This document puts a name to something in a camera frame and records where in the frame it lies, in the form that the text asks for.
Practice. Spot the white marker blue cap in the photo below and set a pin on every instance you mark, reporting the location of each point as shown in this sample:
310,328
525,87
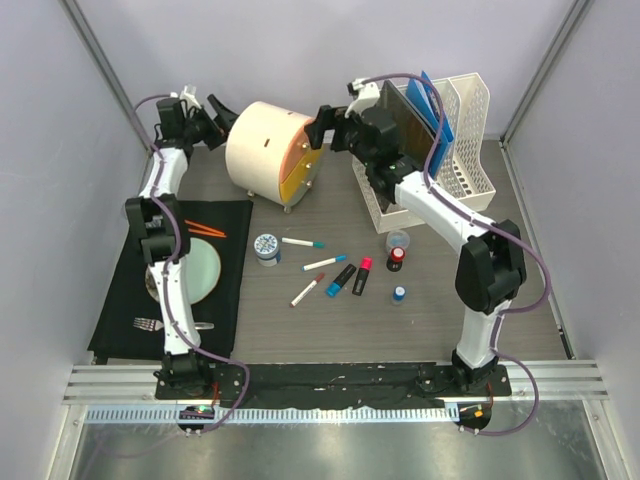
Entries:
323,263

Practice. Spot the black mounting rail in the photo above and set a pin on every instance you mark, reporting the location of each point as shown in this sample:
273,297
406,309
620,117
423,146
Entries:
331,386

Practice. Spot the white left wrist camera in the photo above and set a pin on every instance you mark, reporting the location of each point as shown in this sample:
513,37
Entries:
188,95

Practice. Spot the white marker green cap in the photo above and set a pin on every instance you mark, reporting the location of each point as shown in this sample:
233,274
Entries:
300,242

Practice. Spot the black cloth mat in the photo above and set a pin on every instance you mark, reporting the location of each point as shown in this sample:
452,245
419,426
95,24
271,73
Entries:
115,335

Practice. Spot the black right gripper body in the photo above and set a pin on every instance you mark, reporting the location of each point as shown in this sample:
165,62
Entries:
346,136

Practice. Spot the white marker red cap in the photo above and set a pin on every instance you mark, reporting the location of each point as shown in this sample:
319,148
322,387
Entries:
294,302

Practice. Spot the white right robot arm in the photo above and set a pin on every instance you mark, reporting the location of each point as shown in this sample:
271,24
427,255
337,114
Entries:
491,267

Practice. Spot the white slotted cable duct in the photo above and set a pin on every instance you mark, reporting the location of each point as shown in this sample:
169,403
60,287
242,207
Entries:
189,414

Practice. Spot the red black stamp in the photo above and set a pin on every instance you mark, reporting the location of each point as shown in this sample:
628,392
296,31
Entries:
395,259

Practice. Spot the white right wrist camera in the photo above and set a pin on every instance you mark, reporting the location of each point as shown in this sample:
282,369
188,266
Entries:
365,94

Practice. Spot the cream perforated file organizer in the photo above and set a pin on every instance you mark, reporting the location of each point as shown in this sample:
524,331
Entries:
466,103

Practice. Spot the metal spoon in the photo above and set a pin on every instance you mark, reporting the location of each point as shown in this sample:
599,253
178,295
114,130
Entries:
154,325

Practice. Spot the pale green plate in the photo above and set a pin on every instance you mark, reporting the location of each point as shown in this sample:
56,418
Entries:
203,270

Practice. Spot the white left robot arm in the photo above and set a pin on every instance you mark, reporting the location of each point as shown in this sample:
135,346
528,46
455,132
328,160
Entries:
161,236

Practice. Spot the blue black highlighter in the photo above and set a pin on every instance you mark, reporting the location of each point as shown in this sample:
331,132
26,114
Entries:
339,282

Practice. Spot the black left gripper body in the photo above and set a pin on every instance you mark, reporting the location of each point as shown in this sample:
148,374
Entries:
203,128

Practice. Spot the pink black highlighter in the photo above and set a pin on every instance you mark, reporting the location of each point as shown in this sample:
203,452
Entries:
362,276

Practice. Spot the cream round drawer cabinet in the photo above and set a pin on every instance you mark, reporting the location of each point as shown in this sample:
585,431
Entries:
268,154

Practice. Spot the blue white round tin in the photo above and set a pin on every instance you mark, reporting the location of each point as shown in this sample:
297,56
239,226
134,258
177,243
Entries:
267,249

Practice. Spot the clear jar with lid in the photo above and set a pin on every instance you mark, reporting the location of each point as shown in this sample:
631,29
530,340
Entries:
397,239

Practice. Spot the small blue cap bottle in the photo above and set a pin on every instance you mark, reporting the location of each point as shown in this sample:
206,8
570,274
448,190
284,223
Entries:
398,295

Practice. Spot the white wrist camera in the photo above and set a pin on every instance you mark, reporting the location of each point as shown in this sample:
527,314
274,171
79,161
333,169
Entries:
365,94
188,95

